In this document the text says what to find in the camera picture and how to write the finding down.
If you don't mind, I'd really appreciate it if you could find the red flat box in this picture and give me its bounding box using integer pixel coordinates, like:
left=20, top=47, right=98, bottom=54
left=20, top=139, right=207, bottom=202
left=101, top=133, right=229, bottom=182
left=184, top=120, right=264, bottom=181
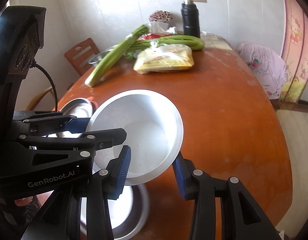
left=140, top=34, right=167, bottom=40

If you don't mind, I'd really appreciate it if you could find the tissue pack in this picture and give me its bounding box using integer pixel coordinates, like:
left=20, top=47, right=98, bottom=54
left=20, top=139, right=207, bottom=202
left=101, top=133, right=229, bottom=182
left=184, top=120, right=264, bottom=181
left=150, top=22, right=169, bottom=34

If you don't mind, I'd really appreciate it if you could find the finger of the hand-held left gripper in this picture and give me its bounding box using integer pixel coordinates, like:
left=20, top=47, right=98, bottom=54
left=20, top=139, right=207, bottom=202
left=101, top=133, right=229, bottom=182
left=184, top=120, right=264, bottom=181
left=12, top=110, right=93, bottom=137
left=15, top=128, right=127, bottom=167

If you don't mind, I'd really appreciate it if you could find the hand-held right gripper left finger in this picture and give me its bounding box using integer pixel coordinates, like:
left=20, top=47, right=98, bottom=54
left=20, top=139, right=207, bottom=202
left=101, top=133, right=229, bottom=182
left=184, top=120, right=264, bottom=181
left=20, top=145, right=132, bottom=240

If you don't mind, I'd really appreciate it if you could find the red patterned bag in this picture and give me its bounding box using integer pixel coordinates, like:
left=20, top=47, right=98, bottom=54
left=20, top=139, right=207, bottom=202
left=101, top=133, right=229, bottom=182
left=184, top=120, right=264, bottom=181
left=149, top=10, right=173, bottom=23

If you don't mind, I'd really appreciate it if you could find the dark floral clothing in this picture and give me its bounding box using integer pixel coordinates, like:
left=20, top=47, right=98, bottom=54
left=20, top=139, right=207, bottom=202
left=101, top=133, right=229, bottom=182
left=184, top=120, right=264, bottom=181
left=0, top=195, right=44, bottom=240

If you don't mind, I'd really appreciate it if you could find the bentwood chair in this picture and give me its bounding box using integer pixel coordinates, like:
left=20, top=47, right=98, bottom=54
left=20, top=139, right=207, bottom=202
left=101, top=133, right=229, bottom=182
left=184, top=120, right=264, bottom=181
left=26, top=86, right=59, bottom=110

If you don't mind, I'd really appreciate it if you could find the black thermos bottle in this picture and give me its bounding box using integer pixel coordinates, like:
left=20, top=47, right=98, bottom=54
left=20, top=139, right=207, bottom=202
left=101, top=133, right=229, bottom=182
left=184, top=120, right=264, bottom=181
left=181, top=0, right=201, bottom=39

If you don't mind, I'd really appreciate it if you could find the wrapped celery bunch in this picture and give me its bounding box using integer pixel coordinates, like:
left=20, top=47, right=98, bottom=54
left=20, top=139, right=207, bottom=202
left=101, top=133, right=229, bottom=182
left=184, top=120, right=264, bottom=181
left=130, top=35, right=205, bottom=52

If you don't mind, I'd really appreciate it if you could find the steel bowl with scraps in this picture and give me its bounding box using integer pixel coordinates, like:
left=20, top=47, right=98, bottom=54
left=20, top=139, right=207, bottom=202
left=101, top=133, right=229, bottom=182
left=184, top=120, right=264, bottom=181
left=88, top=50, right=112, bottom=65

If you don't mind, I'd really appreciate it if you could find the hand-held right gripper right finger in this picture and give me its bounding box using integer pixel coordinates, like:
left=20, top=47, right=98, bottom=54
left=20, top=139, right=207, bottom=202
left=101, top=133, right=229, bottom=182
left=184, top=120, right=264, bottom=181
left=172, top=152, right=282, bottom=240

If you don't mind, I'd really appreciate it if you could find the brown wooden chair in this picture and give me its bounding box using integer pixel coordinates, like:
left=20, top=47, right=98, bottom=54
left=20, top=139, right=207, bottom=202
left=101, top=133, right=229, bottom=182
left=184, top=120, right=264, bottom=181
left=64, top=38, right=100, bottom=77

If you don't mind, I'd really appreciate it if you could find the stainless steel bowl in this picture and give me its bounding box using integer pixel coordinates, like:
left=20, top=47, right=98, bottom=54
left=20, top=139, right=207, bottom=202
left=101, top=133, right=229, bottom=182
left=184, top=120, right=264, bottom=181
left=80, top=184, right=150, bottom=240

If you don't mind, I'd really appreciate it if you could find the round metal plate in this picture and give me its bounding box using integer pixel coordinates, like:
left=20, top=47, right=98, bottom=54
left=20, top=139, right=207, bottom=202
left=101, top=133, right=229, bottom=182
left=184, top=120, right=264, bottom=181
left=57, top=98, right=95, bottom=139

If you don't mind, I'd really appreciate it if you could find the yellow noodles plastic bag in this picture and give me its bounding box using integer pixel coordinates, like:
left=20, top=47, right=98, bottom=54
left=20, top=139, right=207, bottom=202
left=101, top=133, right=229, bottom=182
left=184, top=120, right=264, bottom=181
left=133, top=44, right=196, bottom=75

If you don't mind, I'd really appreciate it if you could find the pink cartoon cat door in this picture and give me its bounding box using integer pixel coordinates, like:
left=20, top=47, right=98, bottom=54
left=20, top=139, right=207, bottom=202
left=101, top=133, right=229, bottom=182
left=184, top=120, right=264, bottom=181
left=279, top=0, right=308, bottom=103

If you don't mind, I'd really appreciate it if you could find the small red paper bowl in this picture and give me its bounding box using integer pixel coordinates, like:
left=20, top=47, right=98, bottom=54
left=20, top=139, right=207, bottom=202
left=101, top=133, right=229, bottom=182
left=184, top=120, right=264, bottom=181
left=85, top=89, right=184, bottom=186

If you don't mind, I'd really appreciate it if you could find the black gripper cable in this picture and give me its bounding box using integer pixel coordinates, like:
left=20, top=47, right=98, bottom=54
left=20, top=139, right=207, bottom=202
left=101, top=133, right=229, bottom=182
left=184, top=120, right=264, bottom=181
left=31, top=62, right=58, bottom=112

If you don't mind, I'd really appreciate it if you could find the long celery bunch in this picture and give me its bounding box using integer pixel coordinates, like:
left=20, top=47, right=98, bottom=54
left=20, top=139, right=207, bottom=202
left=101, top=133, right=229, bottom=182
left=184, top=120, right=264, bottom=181
left=84, top=24, right=150, bottom=88

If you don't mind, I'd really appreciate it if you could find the purple cloth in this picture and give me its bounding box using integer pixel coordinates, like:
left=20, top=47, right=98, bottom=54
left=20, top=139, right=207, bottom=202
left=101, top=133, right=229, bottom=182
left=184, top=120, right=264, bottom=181
left=237, top=42, right=289, bottom=100

